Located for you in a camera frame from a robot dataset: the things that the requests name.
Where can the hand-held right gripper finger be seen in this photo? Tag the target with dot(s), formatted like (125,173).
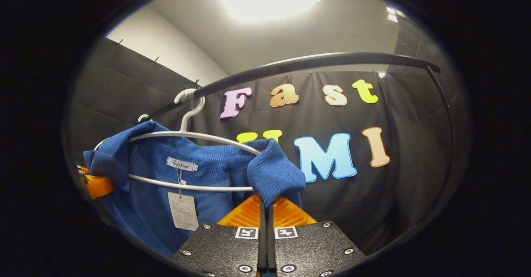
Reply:
(263,227)
(271,227)

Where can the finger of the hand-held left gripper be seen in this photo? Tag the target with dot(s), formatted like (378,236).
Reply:
(99,184)

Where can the white clothes hanger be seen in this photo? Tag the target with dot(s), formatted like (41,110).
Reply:
(195,135)
(141,117)

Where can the black clothes rack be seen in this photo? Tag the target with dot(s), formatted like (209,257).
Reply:
(311,63)

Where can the black backdrop cloth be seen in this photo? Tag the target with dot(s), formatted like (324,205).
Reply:
(394,206)

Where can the square ceiling light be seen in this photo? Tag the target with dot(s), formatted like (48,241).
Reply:
(394,13)

